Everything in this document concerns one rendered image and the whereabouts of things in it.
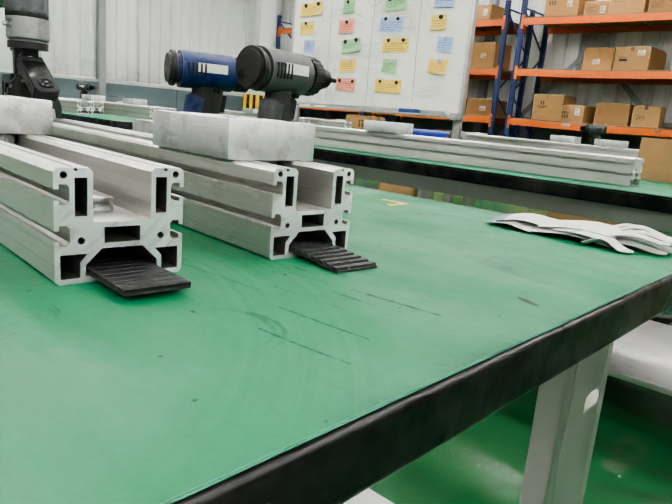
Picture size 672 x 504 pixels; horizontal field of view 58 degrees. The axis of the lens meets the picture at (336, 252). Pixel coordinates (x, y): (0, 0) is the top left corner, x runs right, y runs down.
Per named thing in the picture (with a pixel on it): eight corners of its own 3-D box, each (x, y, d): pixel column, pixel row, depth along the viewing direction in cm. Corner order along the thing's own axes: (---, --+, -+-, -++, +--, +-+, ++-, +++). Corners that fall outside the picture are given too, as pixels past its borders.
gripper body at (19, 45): (41, 107, 125) (40, 45, 123) (56, 109, 119) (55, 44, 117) (0, 104, 120) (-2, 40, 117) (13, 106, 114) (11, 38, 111)
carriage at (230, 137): (151, 168, 71) (152, 108, 70) (231, 168, 79) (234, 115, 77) (226, 188, 60) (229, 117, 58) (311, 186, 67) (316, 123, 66)
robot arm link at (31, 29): (55, 20, 115) (7, 13, 110) (55, 46, 116) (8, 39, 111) (42, 22, 121) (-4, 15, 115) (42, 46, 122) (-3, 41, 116)
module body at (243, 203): (13, 162, 113) (11, 115, 111) (68, 163, 120) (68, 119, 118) (269, 260, 57) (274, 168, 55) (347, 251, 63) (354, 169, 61)
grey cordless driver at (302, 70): (221, 202, 88) (228, 43, 83) (307, 195, 103) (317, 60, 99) (261, 211, 83) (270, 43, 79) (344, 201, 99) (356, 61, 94)
